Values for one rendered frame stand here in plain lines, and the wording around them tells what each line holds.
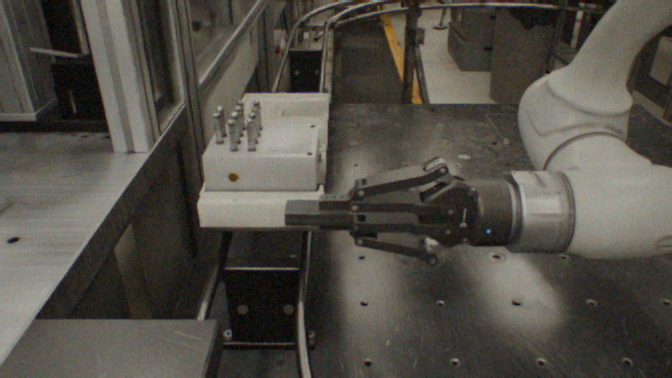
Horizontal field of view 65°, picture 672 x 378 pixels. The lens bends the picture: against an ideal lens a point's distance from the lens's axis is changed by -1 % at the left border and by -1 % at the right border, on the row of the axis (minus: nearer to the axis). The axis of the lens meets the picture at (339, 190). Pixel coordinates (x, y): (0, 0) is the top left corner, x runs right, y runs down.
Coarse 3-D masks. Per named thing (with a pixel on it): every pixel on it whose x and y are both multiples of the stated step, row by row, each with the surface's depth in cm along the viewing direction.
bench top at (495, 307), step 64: (384, 128) 129; (448, 128) 129; (512, 128) 129; (640, 128) 129; (256, 256) 84; (320, 256) 84; (384, 256) 84; (448, 256) 84; (512, 256) 84; (576, 256) 84; (320, 320) 72; (384, 320) 72; (448, 320) 72; (512, 320) 71; (576, 320) 71; (640, 320) 71
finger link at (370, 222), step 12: (360, 216) 59; (372, 216) 59; (384, 216) 59; (396, 216) 59; (408, 216) 59; (348, 228) 57; (360, 228) 58; (372, 228) 58; (384, 228) 58; (396, 228) 58; (408, 228) 58; (420, 228) 57; (432, 228) 57; (444, 228) 57
